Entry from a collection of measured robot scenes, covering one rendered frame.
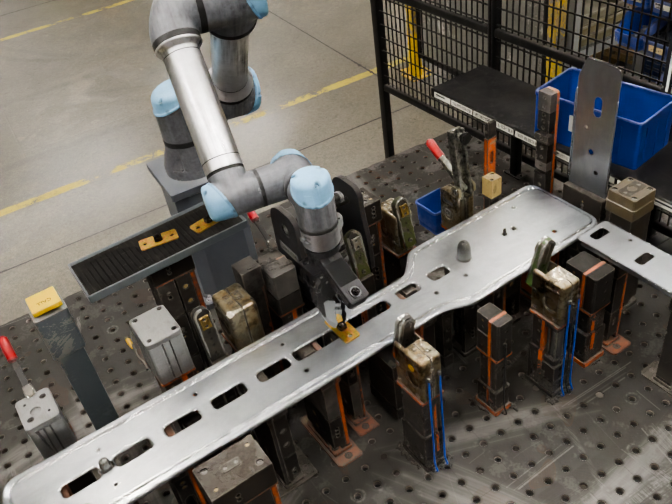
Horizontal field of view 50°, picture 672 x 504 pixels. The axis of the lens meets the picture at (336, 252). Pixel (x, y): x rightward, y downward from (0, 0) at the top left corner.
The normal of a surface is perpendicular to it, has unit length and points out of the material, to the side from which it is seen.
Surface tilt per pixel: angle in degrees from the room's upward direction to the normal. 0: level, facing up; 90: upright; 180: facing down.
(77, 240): 0
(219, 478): 0
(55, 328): 90
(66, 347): 90
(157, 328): 0
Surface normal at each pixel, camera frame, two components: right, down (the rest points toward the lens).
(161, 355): 0.56, 0.47
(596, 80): -0.82, 0.44
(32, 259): -0.12, -0.77
